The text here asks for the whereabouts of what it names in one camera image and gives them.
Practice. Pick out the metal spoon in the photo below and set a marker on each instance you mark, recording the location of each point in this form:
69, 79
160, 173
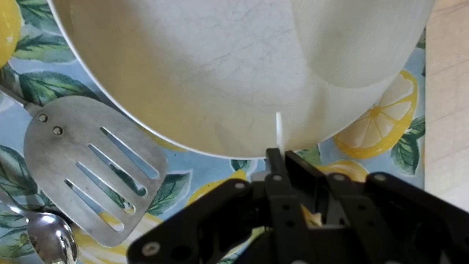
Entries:
48, 239

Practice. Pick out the lemon print tablecloth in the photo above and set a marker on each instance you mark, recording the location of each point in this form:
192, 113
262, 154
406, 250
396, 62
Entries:
195, 181

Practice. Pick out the slotted metal spatula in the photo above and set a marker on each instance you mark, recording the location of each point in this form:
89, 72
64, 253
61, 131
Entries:
63, 162

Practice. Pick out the white plastic knife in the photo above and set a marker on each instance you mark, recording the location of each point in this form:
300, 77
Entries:
278, 129

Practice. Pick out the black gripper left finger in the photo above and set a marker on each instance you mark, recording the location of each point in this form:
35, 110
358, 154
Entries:
220, 220

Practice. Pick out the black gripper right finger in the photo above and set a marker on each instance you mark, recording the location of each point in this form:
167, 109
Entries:
390, 220

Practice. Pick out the white round plate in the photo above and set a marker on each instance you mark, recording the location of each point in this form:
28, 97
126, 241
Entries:
220, 63

